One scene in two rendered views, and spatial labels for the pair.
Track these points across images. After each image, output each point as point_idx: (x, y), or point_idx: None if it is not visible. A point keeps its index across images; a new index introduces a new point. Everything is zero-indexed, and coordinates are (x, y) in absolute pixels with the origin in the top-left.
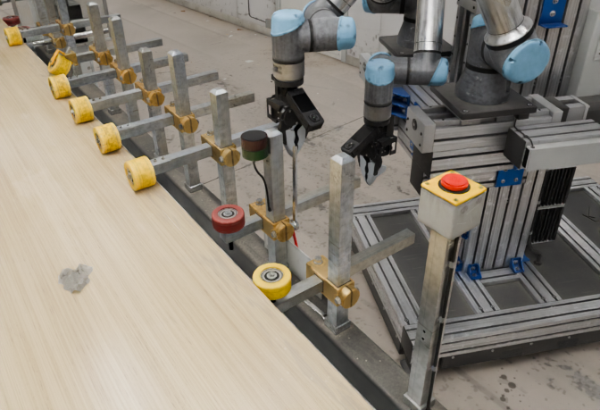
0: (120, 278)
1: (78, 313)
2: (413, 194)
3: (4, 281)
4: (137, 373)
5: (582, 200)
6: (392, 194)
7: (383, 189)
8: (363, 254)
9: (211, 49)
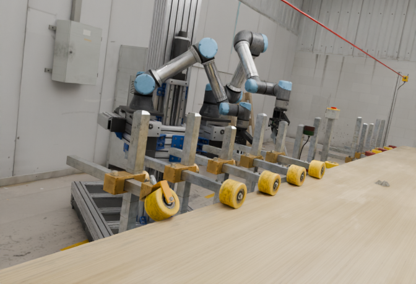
0: (369, 179)
1: (392, 183)
2: (30, 250)
3: (407, 194)
4: (390, 176)
5: (94, 188)
6: (26, 259)
7: (17, 262)
8: None
9: None
